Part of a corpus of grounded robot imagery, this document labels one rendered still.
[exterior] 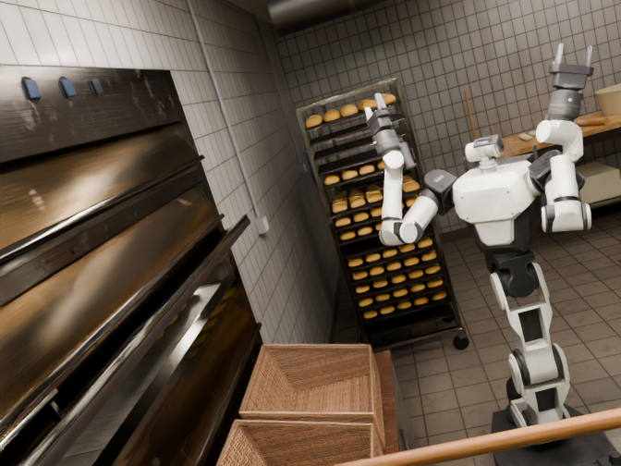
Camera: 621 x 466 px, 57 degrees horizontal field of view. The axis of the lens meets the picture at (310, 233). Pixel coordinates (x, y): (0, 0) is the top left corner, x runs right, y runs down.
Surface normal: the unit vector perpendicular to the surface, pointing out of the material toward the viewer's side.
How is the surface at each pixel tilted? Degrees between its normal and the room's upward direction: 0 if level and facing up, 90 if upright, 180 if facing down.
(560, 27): 90
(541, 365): 82
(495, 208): 90
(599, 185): 90
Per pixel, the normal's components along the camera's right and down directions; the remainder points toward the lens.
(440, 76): -0.10, 0.26
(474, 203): -0.57, 0.36
